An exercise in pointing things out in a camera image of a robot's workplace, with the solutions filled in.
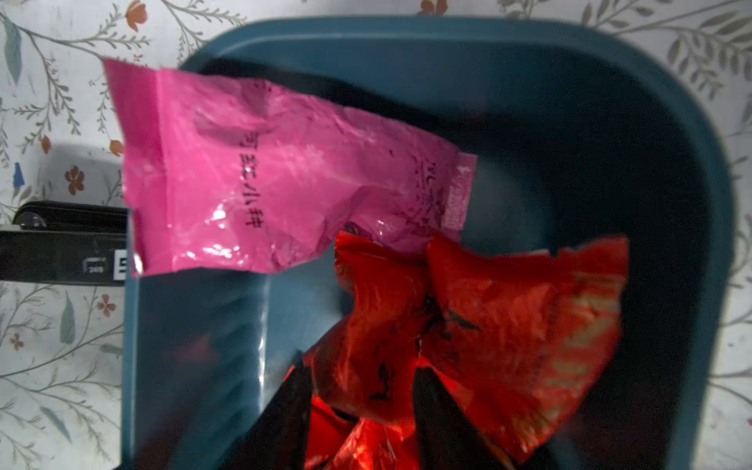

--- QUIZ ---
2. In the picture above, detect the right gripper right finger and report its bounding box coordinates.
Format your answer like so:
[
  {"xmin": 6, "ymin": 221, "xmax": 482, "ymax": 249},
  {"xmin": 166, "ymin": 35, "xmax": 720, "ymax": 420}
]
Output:
[{"xmin": 412, "ymin": 367, "xmax": 504, "ymax": 470}]

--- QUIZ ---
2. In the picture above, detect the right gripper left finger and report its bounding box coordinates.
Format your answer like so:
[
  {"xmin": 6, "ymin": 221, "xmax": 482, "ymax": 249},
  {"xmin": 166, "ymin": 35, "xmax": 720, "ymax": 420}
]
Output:
[{"xmin": 219, "ymin": 360, "xmax": 313, "ymax": 470}]

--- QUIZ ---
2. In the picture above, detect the teal plastic storage box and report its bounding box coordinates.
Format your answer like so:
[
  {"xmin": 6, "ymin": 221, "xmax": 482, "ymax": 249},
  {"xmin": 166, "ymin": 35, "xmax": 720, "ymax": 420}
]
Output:
[{"xmin": 121, "ymin": 17, "xmax": 734, "ymax": 469}]

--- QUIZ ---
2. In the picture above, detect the red tea bag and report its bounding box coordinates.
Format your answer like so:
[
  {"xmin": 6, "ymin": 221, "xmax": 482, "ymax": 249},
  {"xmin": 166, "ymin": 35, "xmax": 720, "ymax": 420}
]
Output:
[
  {"xmin": 304, "ymin": 232, "xmax": 434, "ymax": 469},
  {"xmin": 421, "ymin": 236, "xmax": 630, "ymax": 463}
]

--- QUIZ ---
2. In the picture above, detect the floral table mat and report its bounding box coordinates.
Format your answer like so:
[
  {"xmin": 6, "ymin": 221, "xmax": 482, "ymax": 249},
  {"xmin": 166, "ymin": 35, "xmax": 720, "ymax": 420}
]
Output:
[{"xmin": 1, "ymin": 1, "xmax": 751, "ymax": 469}]

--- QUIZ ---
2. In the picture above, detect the black stapler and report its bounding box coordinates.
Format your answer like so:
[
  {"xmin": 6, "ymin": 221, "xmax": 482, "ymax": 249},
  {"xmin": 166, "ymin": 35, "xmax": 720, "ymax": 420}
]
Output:
[{"xmin": 1, "ymin": 201, "xmax": 128, "ymax": 287}]

